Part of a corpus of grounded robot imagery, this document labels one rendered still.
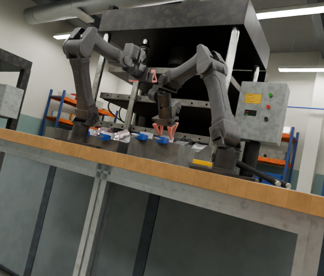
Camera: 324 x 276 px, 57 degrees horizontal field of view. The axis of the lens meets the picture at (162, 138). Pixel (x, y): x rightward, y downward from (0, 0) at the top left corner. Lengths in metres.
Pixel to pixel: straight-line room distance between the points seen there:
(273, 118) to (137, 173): 1.39
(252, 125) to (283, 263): 1.15
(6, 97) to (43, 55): 4.18
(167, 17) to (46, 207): 1.62
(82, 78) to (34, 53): 8.12
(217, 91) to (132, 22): 1.75
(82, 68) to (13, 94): 4.35
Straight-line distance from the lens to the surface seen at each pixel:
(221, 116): 0.92
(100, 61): 2.74
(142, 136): 1.33
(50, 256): 1.68
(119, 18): 2.76
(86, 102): 1.20
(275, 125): 2.06
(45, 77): 9.42
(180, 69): 1.19
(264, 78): 2.91
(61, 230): 1.62
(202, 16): 2.34
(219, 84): 1.00
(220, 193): 0.73
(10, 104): 5.47
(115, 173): 0.87
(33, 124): 9.27
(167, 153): 1.28
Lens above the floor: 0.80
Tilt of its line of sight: 5 degrees up
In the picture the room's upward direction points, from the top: 12 degrees clockwise
